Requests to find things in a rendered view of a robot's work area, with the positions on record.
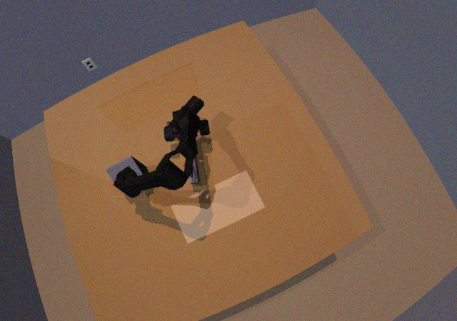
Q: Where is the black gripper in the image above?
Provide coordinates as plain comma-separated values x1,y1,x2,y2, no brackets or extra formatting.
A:
164,119,210,141

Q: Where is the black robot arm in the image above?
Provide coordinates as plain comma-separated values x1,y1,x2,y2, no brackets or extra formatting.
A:
114,96,204,198

